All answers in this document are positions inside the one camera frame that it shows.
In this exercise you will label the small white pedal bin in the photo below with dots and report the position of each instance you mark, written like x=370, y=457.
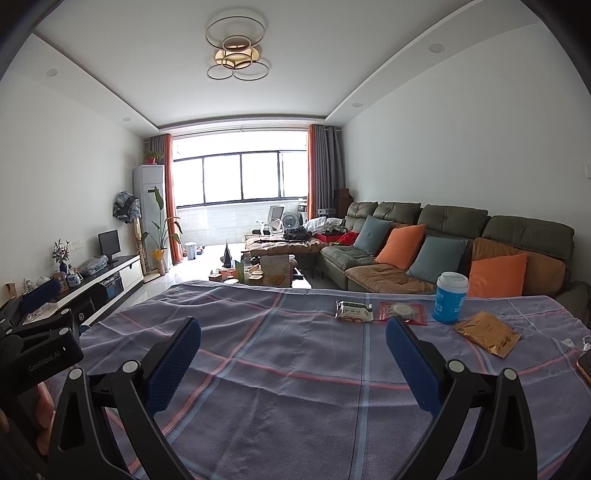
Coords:
x=190, y=251

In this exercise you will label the teal cushion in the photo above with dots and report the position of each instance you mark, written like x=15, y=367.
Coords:
x=436, y=258
x=371, y=233

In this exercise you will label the green snack packet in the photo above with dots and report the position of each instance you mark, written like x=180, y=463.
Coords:
x=354, y=310

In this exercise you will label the black monitor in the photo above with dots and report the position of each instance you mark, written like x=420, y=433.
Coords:
x=109, y=244

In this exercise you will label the black bag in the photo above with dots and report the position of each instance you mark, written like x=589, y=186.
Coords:
x=297, y=234

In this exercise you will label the cardboard box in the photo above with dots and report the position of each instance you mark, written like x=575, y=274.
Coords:
x=274, y=270

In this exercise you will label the person's left hand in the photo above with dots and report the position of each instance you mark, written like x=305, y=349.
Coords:
x=46, y=410

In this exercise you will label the small plant in blue vase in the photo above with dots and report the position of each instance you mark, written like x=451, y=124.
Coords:
x=61, y=256

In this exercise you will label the red cloth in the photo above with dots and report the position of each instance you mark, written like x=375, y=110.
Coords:
x=341, y=238

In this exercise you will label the tall leafy plant yellow pot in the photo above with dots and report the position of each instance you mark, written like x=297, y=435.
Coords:
x=161, y=235

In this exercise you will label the brown seat blanket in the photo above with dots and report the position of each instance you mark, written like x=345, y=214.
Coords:
x=383, y=277

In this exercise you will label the plastic-wrapped bundle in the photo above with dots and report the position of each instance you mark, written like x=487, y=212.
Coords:
x=93, y=265

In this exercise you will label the blue white ceramic teapot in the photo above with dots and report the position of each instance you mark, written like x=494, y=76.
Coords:
x=75, y=279

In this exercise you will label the covered standing fan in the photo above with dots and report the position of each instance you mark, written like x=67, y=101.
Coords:
x=127, y=207

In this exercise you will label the wooden picture frame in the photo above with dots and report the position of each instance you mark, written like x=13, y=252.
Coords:
x=60, y=279

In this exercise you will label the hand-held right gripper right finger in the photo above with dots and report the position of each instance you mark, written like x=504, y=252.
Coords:
x=411, y=364

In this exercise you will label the orange cushion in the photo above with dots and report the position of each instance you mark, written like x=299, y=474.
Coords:
x=399, y=247
x=496, y=274

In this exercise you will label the dark wooden cabinet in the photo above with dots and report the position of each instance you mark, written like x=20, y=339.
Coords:
x=343, y=199

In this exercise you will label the green box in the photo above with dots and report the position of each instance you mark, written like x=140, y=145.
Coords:
x=239, y=272

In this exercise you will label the pile of white clothes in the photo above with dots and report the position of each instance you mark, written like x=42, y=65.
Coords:
x=325, y=225

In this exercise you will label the purple striped tablecloth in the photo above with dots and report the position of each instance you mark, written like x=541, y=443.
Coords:
x=295, y=350

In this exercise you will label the dark coffee table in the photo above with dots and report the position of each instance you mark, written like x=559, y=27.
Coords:
x=300, y=282

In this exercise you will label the red snack packet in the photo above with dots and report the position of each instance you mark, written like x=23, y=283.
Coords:
x=401, y=314

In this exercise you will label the green leather sofa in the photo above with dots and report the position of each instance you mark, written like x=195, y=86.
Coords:
x=452, y=221

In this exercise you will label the white washing machine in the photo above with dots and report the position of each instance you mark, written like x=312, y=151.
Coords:
x=292, y=220

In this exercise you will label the tan paper box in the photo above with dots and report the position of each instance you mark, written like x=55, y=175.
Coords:
x=10, y=290

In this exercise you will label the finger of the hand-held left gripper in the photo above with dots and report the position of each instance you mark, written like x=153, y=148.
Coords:
x=46, y=321
x=41, y=291

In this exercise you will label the yellow foil packet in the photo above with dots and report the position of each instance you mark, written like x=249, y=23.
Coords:
x=487, y=333

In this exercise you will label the blue cup with white lid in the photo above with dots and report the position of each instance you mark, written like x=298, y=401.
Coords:
x=450, y=300

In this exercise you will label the orange grey curtain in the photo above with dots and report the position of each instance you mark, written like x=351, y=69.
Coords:
x=323, y=170
x=168, y=198

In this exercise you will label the white office chair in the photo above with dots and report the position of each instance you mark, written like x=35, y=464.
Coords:
x=273, y=219

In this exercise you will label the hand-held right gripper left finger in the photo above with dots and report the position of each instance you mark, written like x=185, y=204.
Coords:
x=178, y=355

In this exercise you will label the white ceramic jar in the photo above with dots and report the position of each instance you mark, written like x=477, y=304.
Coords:
x=41, y=281

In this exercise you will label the large window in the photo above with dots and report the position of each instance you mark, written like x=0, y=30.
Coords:
x=240, y=177

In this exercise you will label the white standing air conditioner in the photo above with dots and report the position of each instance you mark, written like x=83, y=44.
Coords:
x=147, y=203

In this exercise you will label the white black TV cabinet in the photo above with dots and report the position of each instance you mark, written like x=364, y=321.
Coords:
x=115, y=281

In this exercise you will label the small green potted plant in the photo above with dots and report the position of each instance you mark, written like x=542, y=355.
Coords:
x=153, y=158

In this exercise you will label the black cone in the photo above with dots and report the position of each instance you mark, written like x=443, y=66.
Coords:
x=229, y=256

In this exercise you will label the orange-rimmed phone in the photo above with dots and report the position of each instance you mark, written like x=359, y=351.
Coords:
x=585, y=367

